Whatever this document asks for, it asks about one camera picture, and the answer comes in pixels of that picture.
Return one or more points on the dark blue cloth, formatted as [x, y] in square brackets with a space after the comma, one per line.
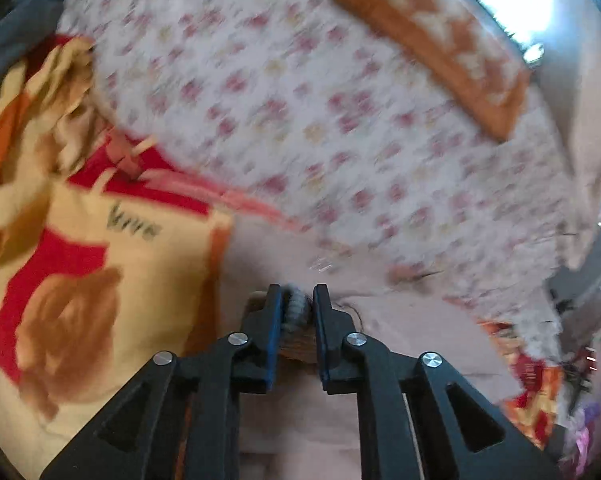
[20, 35]

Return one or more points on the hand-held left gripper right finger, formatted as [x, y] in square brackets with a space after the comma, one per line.
[320, 340]

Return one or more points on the red yellow printed blanket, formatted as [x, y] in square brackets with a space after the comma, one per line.
[80, 260]

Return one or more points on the floral quilt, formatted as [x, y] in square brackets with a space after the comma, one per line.
[280, 110]

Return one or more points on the beige curtain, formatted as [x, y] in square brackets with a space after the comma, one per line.
[580, 135]

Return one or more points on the beige garment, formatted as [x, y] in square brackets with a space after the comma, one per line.
[290, 260]

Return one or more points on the window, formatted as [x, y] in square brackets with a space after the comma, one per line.
[515, 5]

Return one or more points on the pink purple cloth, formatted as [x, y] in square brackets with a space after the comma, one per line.
[583, 430]

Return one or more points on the orange checkered pillow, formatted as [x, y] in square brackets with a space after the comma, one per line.
[430, 45]

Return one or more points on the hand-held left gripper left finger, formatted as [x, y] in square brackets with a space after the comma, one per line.
[275, 330]

